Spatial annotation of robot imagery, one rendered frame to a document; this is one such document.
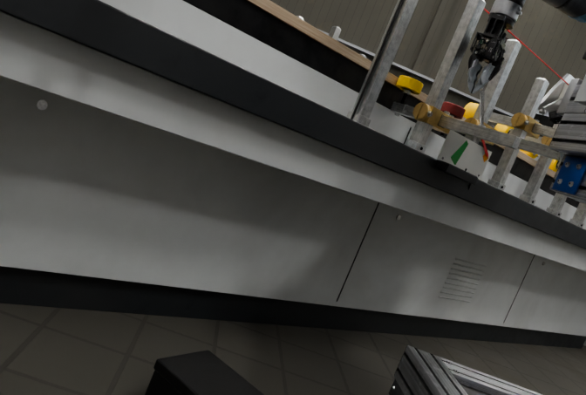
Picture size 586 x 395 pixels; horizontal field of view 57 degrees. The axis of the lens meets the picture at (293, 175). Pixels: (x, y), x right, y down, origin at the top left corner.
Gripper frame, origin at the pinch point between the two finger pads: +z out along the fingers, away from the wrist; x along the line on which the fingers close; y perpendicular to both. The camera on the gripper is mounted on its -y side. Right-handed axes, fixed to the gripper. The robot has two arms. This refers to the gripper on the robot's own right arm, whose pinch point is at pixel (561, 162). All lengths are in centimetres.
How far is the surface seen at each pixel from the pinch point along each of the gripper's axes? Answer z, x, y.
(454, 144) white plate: 5.9, -15.0, -25.3
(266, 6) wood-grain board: -6, -82, -47
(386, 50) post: -7, -57, -26
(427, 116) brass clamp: 2.4, -32.3, -25.3
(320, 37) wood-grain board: -6, -62, -47
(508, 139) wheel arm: 1.5, -26.5, -2.7
